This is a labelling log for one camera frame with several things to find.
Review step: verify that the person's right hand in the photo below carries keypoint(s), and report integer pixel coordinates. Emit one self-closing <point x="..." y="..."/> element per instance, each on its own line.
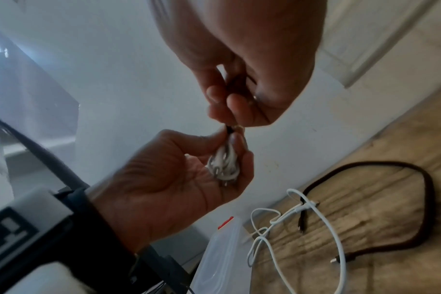
<point x="260" y="43"/>

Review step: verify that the person's left hand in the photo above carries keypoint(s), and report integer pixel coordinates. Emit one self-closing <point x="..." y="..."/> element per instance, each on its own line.
<point x="162" y="186"/>

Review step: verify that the transparent plastic box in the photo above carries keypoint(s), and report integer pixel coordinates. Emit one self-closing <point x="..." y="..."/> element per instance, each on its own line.
<point x="224" y="258"/>

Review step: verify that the black marker wristband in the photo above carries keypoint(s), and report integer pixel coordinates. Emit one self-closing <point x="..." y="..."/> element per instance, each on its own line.
<point x="78" y="244"/>

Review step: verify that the black television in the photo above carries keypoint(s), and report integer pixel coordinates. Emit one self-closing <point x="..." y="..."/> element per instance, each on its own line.
<point x="46" y="155"/>

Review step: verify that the beige wall plate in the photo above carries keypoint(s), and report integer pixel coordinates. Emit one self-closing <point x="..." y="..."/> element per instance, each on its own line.
<point x="369" y="43"/>

